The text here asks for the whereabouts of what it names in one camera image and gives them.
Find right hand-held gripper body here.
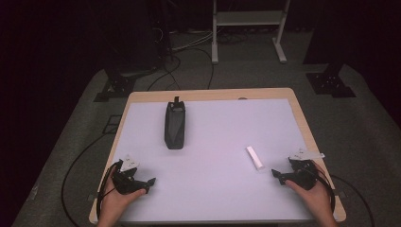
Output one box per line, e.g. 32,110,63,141
283,148,326,192

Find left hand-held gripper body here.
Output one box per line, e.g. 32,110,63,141
111,153,149,195

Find small white stick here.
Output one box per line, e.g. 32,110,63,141
245,145,266,171

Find black zip pouch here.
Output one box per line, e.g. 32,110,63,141
164,96,186,150

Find person's left hand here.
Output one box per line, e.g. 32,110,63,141
103,176,148,219

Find person's right hand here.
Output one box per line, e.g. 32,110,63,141
285,179,334,219

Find black stand base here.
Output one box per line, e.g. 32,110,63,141
93,70,137,103
305,62,357,99

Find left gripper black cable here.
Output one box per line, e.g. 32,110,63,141
96,159,125,221

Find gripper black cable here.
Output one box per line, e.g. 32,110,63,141
306,160,337,216
96,159,125,221

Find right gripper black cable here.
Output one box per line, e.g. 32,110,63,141
306,160,337,216

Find black floor cable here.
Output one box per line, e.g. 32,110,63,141
329,174,376,227
146,54,183,93
176,46,216,91
61,131,112,227

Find black square floor frame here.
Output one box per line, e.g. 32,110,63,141
101,114,123,135

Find white floor cables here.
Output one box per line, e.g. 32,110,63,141
170,29,216,53

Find white metal desk frame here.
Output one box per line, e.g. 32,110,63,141
210,0,291,65

